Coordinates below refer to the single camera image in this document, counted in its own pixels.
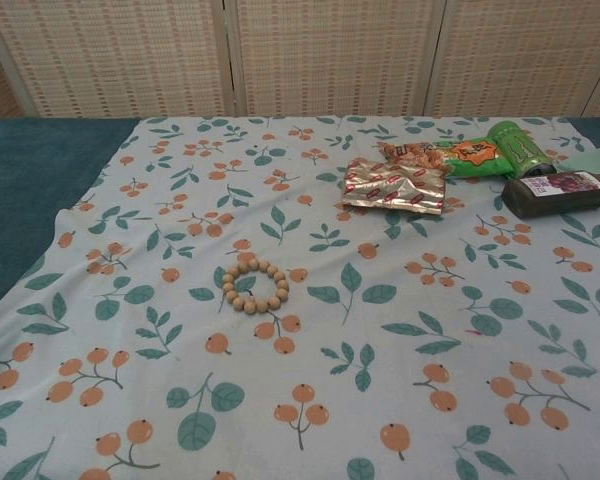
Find green and orange snack bag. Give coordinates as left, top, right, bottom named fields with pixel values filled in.
left=377, top=136, right=512, bottom=180

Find teal felt table cover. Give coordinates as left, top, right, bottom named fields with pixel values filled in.
left=0, top=116, right=142, bottom=322

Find green drink can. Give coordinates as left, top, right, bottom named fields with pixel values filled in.
left=486, top=119, right=562, bottom=179

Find silver red snack packet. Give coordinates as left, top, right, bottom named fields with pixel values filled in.
left=336, top=158, right=448, bottom=218

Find wooden bead bracelet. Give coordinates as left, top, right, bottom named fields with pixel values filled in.
left=221, top=258, right=291, bottom=314

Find floral leaf and fruit tablecloth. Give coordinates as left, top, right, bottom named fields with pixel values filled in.
left=0, top=115, right=600, bottom=480

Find woven bamboo folding screen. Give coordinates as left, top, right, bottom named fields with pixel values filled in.
left=0, top=0, right=600, bottom=122

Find dark juice bottle white cap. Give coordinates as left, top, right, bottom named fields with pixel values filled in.
left=500, top=170, right=600, bottom=221

